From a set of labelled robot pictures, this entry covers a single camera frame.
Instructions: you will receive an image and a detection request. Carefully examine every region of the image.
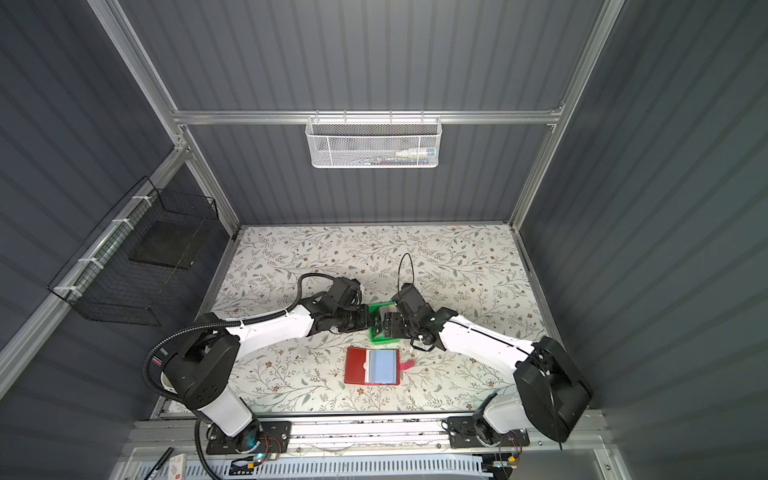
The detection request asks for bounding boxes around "red card holder wallet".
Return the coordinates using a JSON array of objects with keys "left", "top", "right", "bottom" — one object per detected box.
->
[{"left": 344, "top": 347, "right": 415, "bottom": 386}]

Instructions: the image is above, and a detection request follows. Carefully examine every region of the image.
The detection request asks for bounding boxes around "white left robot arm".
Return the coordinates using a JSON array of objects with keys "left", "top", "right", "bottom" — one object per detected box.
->
[{"left": 147, "top": 273, "right": 370, "bottom": 438}]

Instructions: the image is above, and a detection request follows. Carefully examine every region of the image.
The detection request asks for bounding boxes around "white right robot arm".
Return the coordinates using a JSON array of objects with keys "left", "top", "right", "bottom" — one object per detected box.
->
[{"left": 391, "top": 283, "right": 593, "bottom": 446}]

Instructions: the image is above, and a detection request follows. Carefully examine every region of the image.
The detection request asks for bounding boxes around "green card tray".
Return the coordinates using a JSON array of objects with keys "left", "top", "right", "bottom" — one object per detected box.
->
[{"left": 369, "top": 302, "right": 399, "bottom": 345}]

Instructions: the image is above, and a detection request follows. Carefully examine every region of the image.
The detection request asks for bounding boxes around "white tube in basket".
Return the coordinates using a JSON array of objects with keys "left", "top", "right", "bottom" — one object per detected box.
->
[{"left": 395, "top": 147, "right": 438, "bottom": 161}]

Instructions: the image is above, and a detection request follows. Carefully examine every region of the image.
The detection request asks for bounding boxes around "black corrugated cable conduit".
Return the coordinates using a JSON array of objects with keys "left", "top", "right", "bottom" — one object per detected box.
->
[{"left": 141, "top": 272, "right": 337, "bottom": 403}]

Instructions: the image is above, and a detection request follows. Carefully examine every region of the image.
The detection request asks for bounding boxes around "white slotted cable duct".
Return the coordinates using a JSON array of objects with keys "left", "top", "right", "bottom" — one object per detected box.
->
[{"left": 143, "top": 454, "right": 499, "bottom": 480}]

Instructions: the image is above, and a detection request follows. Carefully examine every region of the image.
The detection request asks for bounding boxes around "white wire mesh basket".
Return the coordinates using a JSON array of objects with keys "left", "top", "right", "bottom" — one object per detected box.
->
[{"left": 305, "top": 118, "right": 443, "bottom": 169}]

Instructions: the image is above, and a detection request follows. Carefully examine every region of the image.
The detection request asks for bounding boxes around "black wire basket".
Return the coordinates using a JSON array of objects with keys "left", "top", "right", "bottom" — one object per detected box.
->
[{"left": 48, "top": 179, "right": 219, "bottom": 327}]

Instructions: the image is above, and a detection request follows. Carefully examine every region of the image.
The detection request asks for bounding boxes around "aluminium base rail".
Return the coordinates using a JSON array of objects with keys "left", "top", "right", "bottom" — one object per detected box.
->
[{"left": 131, "top": 412, "right": 592, "bottom": 457}]

